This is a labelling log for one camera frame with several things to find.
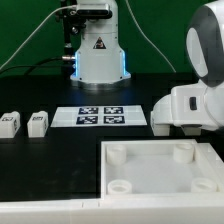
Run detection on white marker sheet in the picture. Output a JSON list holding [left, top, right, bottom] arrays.
[[51, 105, 147, 127]]

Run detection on white cable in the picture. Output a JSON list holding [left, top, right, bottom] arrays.
[[0, 4, 78, 72]]

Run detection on white L-shaped fence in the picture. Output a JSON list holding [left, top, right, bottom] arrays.
[[0, 193, 224, 224]]

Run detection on black camera stand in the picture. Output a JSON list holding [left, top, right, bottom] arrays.
[[55, 0, 93, 76]]

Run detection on black cables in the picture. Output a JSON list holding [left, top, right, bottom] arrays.
[[0, 57, 75, 76]]

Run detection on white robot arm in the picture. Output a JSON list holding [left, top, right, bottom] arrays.
[[71, 0, 224, 135]]

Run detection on white square tabletop tray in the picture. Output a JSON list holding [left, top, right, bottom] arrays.
[[101, 139, 224, 198]]

